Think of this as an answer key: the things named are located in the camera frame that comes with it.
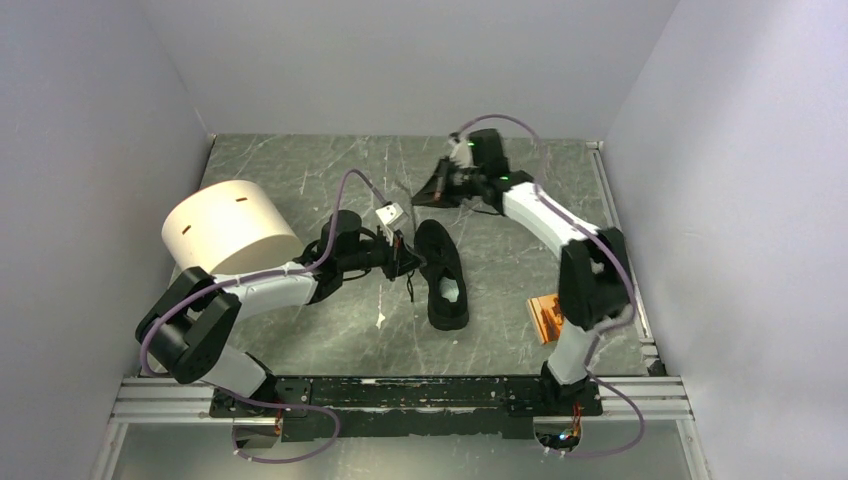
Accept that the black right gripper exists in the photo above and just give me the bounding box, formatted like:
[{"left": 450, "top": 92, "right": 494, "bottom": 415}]
[{"left": 409, "top": 156, "right": 483, "bottom": 210}]

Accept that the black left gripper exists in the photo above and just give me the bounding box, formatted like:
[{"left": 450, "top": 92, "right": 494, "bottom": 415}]
[{"left": 339, "top": 225, "right": 427, "bottom": 282}]

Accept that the black shoelace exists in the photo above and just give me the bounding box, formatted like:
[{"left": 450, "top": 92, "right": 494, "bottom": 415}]
[{"left": 396, "top": 178, "right": 425, "bottom": 304}]

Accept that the black shoe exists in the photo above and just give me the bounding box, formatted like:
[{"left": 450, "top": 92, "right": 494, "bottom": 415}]
[{"left": 414, "top": 219, "right": 469, "bottom": 331}]

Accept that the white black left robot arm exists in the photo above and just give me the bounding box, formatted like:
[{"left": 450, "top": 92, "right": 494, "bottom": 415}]
[{"left": 135, "top": 210, "right": 424, "bottom": 416}]

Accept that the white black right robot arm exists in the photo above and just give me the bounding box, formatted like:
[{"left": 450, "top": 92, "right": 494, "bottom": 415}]
[{"left": 412, "top": 128, "right": 635, "bottom": 414}]

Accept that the orange book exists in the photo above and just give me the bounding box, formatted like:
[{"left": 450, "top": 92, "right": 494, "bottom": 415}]
[{"left": 527, "top": 294, "right": 564, "bottom": 345}]

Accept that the white cylindrical container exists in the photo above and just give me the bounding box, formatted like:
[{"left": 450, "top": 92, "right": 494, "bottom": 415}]
[{"left": 161, "top": 180, "right": 304, "bottom": 275}]

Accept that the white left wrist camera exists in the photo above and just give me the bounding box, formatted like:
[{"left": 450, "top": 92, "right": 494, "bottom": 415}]
[{"left": 375, "top": 202, "right": 408, "bottom": 232}]

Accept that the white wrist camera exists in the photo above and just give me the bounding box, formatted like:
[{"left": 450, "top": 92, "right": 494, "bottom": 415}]
[
  {"left": 449, "top": 133, "right": 474, "bottom": 169},
  {"left": 375, "top": 202, "right": 408, "bottom": 232}
]

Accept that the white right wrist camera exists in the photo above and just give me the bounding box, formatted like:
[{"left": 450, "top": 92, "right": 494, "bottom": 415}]
[{"left": 449, "top": 133, "right": 474, "bottom": 169}]

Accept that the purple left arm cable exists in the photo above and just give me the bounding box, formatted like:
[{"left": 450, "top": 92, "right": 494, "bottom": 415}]
[{"left": 139, "top": 169, "right": 392, "bottom": 465}]

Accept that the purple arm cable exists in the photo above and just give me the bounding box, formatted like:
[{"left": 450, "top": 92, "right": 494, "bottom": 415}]
[
  {"left": 139, "top": 169, "right": 392, "bottom": 465},
  {"left": 453, "top": 114, "right": 646, "bottom": 460}
]

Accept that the aluminium frame rail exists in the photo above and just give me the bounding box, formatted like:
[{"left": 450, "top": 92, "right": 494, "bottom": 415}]
[{"left": 93, "top": 135, "right": 709, "bottom": 479}]

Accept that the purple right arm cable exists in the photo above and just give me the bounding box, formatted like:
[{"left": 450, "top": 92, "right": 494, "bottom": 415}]
[{"left": 453, "top": 114, "right": 646, "bottom": 460}]

